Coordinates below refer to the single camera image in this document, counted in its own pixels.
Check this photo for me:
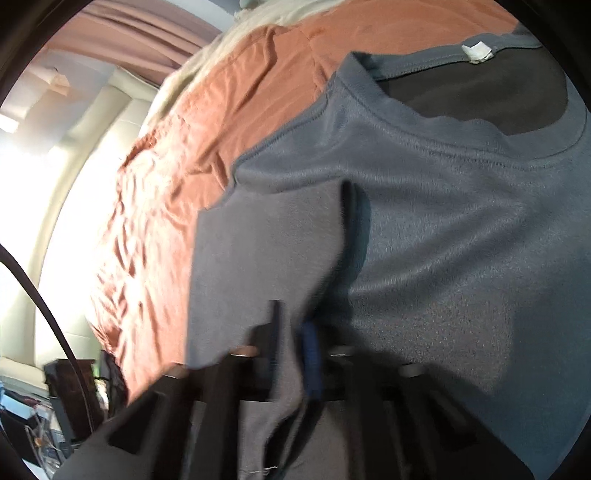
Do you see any orange blanket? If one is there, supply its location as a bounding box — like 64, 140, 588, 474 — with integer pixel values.
88, 0, 527, 407

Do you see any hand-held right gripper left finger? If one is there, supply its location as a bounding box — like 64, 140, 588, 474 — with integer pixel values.
55, 300, 283, 480

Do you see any thick black cable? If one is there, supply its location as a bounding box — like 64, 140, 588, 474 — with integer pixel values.
0, 244, 105, 430

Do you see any pink curtain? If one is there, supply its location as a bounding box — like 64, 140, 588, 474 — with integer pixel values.
46, 0, 222, 84

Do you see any grey t-shirt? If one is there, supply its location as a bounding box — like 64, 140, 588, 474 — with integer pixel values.
187, 21, 591, 480

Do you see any cream padded headboard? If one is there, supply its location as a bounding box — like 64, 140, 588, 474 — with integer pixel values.
0, 65, 158, 365

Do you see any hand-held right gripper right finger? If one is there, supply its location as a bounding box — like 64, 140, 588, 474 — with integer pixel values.
300, 322, 536, 480

